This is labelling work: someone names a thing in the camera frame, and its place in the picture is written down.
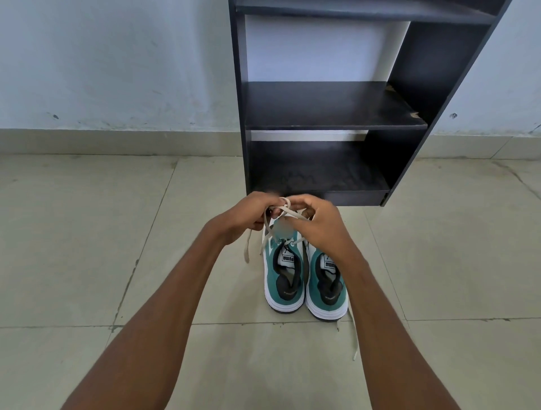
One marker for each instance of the person's left hand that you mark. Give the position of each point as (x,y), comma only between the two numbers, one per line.
(241,215)

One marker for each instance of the person's right hand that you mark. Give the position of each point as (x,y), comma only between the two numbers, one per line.
(325,228)

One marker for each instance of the person's left thumb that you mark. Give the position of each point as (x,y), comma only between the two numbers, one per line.
(270,197)

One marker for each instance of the person's right thumb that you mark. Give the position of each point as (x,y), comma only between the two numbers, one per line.
(306,202)

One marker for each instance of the white shoelace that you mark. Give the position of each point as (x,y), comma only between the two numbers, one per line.
(265,235)
(354,333)

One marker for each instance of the person's right forearm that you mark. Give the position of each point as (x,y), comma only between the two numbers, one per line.
(389,333)

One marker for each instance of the person's left forearm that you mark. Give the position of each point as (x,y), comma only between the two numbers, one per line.
(152,321)

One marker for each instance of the teal and white sneaker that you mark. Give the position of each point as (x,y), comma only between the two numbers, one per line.
(284,278)
(327,291)

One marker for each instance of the black wooden shoe rack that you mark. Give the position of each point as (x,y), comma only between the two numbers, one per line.
(321,105)

